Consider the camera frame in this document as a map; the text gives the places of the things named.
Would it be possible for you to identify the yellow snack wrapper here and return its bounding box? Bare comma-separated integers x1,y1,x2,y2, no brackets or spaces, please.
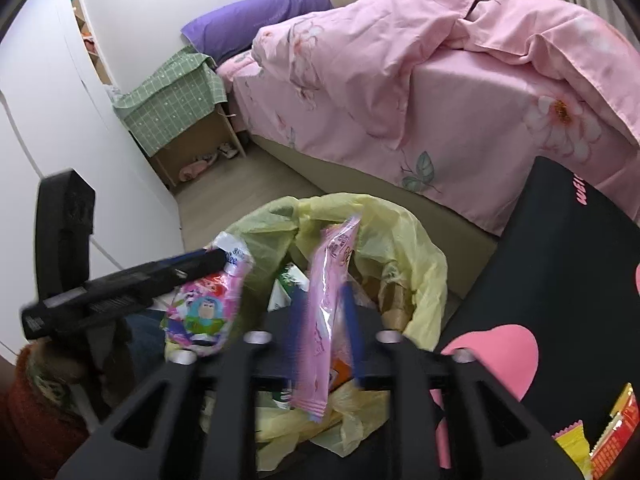
552,419,597,480

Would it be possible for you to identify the white wardrobe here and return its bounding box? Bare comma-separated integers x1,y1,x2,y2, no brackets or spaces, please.
0,0,183,361

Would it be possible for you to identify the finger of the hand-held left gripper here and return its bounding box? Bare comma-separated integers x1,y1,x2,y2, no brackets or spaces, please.
85,251,227,311
142,250,213,268

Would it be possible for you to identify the pink snack wrapper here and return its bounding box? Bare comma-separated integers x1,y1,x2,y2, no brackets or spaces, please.
291,214,363,425

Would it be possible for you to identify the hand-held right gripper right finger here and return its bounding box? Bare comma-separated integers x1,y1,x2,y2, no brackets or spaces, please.
342,285,586,480

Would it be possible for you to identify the person's left forearm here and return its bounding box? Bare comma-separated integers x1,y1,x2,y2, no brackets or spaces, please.
0,342,93,466

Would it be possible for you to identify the wooden nightstand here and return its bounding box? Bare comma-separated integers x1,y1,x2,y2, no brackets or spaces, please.
150,102,247,191

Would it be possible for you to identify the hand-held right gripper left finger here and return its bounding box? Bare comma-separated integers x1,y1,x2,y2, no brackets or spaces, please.
55,287,311,480

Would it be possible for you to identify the bed with pink sheet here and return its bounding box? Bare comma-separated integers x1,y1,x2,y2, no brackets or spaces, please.
215,0,640,248

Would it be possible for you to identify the cartoon print tissue packet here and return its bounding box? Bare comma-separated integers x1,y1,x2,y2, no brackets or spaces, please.
161,231,256,358

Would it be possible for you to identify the pink slipper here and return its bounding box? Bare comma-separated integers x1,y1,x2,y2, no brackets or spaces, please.
179,157,213,181

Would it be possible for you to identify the purple pillow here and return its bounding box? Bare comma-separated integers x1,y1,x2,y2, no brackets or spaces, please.
180,0,335,65

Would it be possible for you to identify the green checked cloth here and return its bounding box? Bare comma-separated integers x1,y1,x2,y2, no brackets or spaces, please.
112,45,228,157

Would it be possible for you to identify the pink floral quilt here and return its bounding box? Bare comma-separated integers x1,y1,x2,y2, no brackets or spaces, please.
250,0,640,153

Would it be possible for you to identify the person's leg in jeans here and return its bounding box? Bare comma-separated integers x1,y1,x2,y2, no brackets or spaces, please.
122,312,173,361

